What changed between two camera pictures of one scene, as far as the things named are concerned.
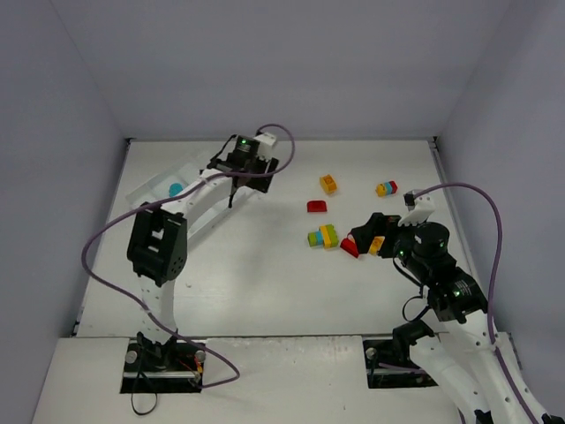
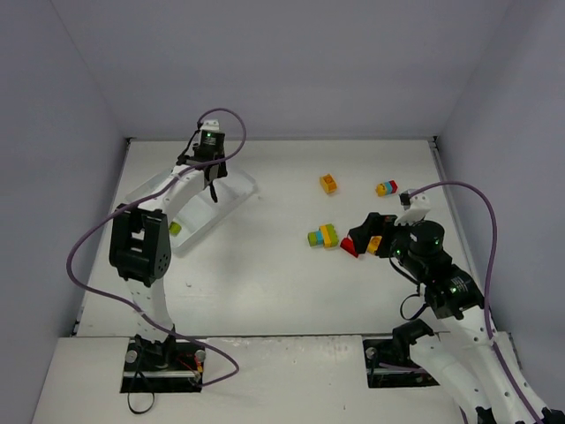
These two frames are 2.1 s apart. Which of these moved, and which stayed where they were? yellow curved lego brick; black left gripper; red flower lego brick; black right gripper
Moved: black left gripper
Stayed: black right gripper; yellow curved lego brick; red flower lego brick
